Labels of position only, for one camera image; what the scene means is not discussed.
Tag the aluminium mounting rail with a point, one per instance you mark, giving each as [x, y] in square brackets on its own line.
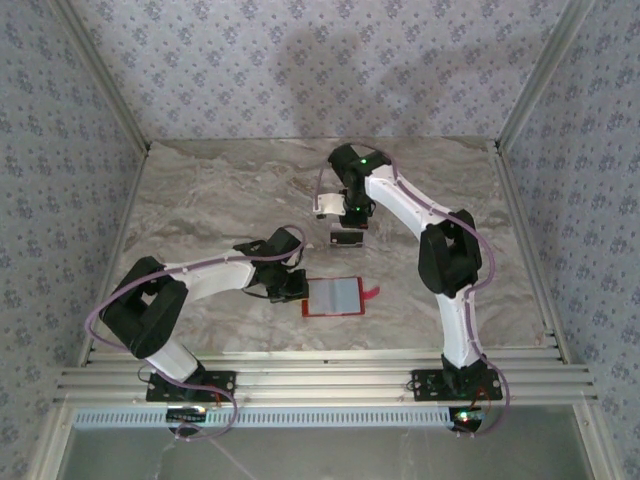
[325, 380]

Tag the aluminium frame bar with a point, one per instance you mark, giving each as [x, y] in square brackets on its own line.
[597, 440]
[52, 440]

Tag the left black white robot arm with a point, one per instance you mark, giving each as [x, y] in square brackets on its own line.
[215, 277]

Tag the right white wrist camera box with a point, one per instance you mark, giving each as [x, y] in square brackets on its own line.
[330, 202]

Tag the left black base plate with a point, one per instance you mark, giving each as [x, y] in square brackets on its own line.
[225, 382]

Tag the aluminium side rail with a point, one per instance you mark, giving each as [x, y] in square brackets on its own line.
[515, 200]
[122, 225]

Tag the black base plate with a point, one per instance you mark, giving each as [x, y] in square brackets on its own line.
[425, 385]
[225, 382]

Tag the aluminium corner post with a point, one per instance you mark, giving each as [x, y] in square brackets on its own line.
[107, 75]
[540, 75]

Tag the right black controller board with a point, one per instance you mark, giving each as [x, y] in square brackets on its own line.
[467, 417]

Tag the red card holder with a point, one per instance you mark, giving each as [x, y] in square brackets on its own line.
[335, 297]

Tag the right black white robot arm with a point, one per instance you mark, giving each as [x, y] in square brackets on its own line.
[457, 325]

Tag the black controller board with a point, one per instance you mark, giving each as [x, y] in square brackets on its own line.
[187, 415]
[467, 417]

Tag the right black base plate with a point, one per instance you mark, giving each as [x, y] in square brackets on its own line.
[425, 385]

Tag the left black controller board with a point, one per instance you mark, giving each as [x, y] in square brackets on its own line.
[187, 415]

